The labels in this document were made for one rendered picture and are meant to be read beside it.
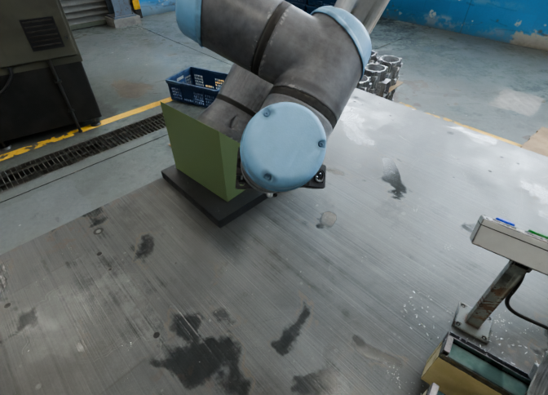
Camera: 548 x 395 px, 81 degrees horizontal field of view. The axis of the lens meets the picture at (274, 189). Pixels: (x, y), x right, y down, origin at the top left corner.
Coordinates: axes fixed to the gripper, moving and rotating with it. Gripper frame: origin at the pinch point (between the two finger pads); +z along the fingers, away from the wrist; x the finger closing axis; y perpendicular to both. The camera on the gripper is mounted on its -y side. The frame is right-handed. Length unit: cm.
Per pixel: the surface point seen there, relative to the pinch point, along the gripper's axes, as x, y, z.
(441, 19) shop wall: -318, -300, 408
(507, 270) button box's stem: 14.8, -42.2, -16.3
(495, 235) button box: 8.6, -37.2, -19.2
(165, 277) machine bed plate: 25.5, 22.9, 13.3
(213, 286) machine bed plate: 26.4, 10.9, 10.1
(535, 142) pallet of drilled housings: -57, -214, 150
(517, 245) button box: 9.9, -39.7, -20.8
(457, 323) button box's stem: 29, -43, -3
